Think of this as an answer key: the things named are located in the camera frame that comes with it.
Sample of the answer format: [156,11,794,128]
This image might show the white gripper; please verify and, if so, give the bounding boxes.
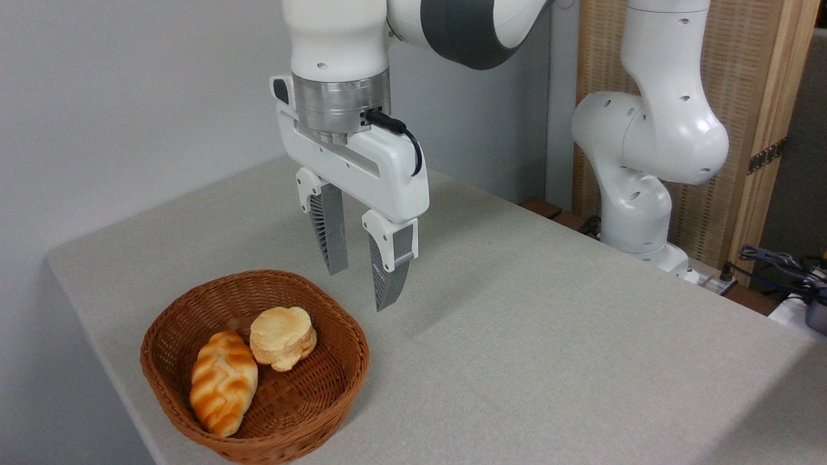
[269,74,431,313]

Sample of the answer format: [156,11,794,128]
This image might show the round pale bread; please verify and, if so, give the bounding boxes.
[249,305,319,373]

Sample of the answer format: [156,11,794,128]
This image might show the braided golden bread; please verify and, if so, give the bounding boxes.
[189,330,260,439]

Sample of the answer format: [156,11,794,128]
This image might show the brown wicker basket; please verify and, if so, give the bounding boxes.
[140,269,371,465]

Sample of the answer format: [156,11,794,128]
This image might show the wooden rattan folding screen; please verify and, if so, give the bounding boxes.
[571,0,822,289]

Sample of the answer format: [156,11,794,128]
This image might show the metal screen hinge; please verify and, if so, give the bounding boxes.
[747,137,788,176]

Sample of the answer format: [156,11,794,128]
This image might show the blue plastic container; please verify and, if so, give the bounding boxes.
[805,287,827,336]

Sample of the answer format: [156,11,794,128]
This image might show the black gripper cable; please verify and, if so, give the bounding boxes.
[363,108,424,178]

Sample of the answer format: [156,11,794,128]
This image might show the tangled dark cables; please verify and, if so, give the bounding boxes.
[738,243,827,288]

